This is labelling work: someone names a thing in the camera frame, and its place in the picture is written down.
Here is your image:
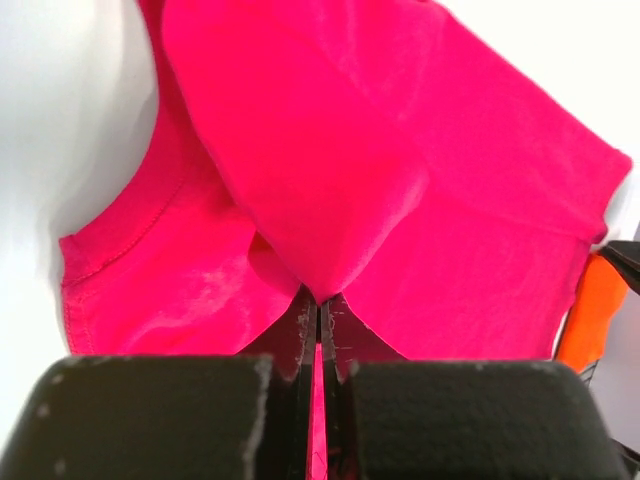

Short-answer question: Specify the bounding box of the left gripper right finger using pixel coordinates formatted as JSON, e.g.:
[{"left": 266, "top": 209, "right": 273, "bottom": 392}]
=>
[{"left": 319, "top": 296, "right": 629, "bottom": 479}]

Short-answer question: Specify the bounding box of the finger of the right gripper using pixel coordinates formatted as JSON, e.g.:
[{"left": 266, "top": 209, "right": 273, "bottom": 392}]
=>
[{"left": 599, "top": 240, "right": 640, "bottom": 295}]

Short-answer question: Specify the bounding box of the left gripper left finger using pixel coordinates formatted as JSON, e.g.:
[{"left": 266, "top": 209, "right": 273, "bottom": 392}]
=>
[{"left": 9, "top": 290, "right": 317, "bottom": 479}]

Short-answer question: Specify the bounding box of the pink t-shirt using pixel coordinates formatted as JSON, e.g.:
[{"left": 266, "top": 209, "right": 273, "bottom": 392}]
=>
[{"left": 60, "top": 1, "right": 631, "bottom": 479}]

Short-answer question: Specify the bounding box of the folded orange t-shirt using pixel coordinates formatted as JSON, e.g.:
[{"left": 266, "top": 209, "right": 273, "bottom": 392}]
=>
[{"left": 556, "top": 254, "right": 629, "bottom": 373}]

